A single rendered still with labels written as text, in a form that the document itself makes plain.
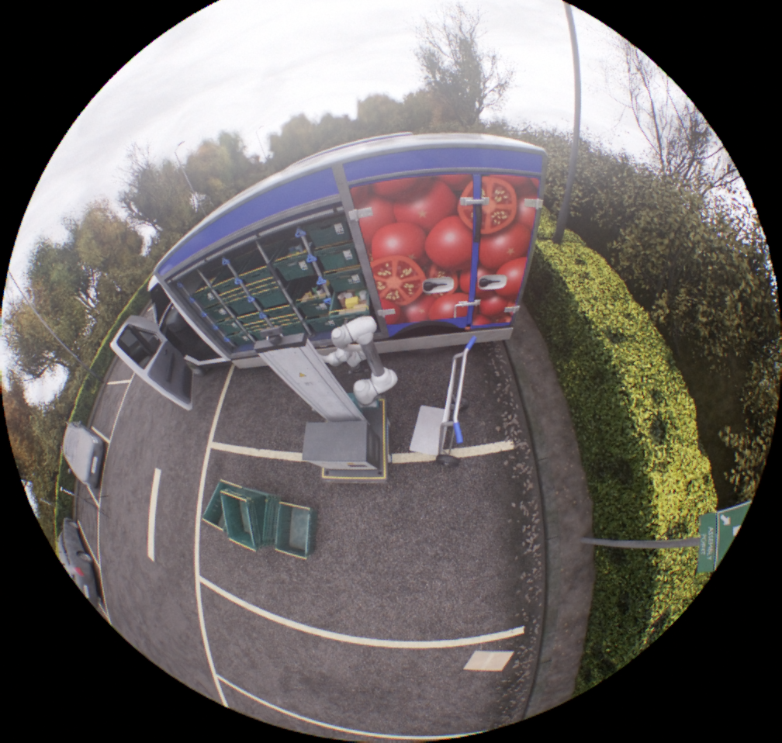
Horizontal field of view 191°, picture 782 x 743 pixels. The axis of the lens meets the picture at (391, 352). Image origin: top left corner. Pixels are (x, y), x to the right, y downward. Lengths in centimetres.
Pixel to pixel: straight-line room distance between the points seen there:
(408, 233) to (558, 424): 254
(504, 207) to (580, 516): 305
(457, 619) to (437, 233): 364
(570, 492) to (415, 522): 171
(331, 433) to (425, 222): 182
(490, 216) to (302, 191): 140
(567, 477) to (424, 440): 172
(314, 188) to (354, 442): 193
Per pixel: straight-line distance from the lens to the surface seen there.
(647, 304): 450
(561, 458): 291
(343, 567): 288
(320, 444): 201
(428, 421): 273
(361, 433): 190
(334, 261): 224
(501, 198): 193
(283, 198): 191
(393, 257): 197
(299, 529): 301
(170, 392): 405
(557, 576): 307
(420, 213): 181
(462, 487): 261
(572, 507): 296
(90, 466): 966
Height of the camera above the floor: 259
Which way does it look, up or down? 53 degrees down
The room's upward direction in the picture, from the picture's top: 16 degrees counter-clockwise
